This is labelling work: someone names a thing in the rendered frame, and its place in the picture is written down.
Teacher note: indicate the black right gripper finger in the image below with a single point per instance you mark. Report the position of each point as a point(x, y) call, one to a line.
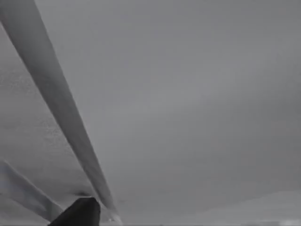
point(81, 214)

